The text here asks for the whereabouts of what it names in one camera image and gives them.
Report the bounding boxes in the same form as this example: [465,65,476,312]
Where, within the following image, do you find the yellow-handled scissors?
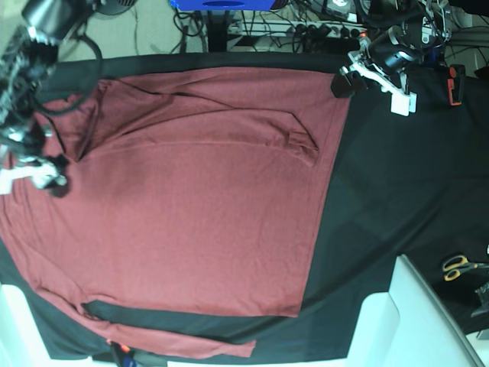
[442,255,488,282]

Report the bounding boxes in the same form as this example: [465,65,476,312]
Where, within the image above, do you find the black table stand column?
[203,11,235,53]

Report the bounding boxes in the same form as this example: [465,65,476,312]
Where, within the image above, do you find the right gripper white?
[0,125,72,199]

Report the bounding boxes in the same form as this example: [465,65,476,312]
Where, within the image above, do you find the white foam block left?
[1,284,96,367]

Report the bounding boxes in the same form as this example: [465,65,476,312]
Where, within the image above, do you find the black crumpled bag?
[471,283,489,317]

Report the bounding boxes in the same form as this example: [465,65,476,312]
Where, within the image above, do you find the red long-sleeve T-shirt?
[1,67,349,359]

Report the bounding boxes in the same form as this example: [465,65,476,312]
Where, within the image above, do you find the white power strip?
[293,21,368,40]

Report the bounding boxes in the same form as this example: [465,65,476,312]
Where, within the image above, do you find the white foam block right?
[345,255,484,367]

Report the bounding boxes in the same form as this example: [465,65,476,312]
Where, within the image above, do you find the white foam block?
[345,255,484,367]
[1,284,96,367]

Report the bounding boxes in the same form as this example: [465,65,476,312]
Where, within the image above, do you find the blue plastic box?
[169,0,274,11]

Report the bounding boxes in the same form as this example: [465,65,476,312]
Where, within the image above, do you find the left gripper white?
[330,36,416,116]

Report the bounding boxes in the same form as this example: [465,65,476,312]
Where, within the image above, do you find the orange blue clamp bottom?
[110,343,139,367]

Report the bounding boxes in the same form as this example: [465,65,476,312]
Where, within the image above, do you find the orange black clamp right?
[447,64,466,106]

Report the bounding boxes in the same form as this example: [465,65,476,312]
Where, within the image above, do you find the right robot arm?
[1,1,105,197]

